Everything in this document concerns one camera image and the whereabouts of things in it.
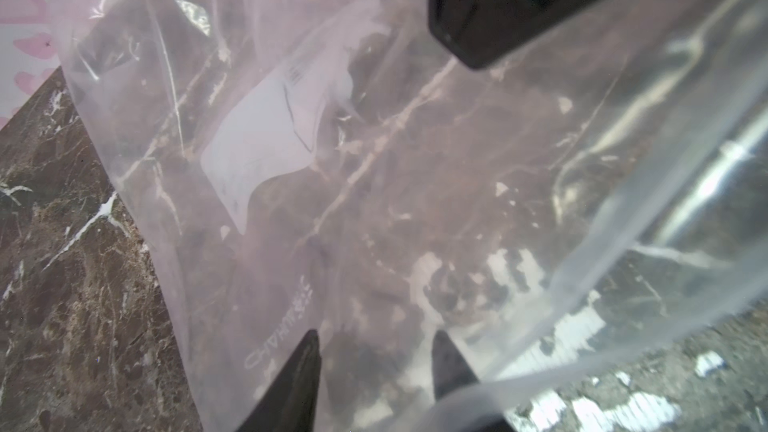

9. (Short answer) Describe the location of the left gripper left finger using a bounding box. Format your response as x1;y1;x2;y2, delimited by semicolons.
236;329;322;432

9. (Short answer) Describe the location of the clear zip top bag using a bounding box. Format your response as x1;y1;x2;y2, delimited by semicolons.
51;0;767;431

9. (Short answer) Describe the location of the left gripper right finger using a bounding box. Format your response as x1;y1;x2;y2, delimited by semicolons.
431;330;516;432

